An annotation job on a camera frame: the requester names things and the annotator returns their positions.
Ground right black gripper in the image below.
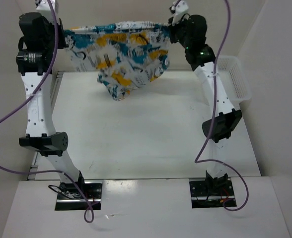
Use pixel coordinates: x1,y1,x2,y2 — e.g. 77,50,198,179
167,13,192,49

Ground colourful printed shorts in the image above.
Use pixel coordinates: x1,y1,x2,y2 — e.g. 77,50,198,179
64,21,170,101

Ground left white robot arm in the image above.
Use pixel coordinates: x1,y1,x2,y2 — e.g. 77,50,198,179
16,12,86,198

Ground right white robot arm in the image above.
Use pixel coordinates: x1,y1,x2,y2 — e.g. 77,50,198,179
168,13,242,164

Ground white plastic mesh basket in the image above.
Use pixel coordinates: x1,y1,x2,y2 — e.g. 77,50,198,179
217,56,252,104

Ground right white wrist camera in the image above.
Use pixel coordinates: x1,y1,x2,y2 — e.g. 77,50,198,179
170,0,189,25

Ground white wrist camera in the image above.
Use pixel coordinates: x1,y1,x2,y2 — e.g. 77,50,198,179
35,0,59,20
170,0,189,25

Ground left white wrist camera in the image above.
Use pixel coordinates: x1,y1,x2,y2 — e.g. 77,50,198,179
35,0,59,20

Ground aluminium table edge rail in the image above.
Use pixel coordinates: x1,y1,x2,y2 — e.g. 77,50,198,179
30,71,65,171

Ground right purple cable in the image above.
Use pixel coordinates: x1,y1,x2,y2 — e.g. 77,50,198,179
173,0,250,211

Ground purple cable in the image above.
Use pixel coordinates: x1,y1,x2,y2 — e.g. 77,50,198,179
0,0,99,223
173,0,250,211

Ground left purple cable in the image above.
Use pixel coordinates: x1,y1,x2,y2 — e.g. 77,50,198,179
0,0,99,223

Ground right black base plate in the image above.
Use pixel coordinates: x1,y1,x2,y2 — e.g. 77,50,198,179
189,179,237,209

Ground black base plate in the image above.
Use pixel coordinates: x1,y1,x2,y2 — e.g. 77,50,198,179
48,182,102,211
189,179,237,209

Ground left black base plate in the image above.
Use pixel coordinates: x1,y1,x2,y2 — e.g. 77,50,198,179
48,182,102,211

